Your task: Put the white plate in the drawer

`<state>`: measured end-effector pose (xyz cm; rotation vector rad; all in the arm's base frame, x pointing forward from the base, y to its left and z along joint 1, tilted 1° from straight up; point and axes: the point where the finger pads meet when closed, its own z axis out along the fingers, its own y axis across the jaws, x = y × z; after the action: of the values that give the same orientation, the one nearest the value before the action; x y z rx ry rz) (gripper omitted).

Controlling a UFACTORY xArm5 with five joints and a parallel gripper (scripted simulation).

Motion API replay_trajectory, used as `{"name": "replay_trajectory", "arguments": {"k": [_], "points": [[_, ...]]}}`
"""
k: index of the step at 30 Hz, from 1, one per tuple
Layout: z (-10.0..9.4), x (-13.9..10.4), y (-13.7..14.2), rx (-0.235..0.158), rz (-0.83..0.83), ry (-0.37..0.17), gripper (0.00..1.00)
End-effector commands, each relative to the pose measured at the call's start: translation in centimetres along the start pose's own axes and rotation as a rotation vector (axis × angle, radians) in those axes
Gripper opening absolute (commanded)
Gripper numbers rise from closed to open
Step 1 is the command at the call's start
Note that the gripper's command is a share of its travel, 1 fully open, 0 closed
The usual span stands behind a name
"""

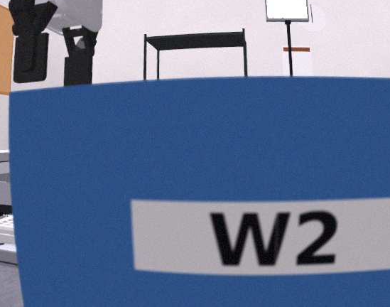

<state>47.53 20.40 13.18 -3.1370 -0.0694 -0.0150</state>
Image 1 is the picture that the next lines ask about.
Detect blue box labelled w2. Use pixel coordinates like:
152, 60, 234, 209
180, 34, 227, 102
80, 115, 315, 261
9, 76, 390, 307

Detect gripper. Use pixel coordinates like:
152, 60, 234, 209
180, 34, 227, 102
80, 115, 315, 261
9, 0, 103, 86

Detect white multiwell plate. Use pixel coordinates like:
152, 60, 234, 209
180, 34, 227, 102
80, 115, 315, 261
0, 216, 15, 244

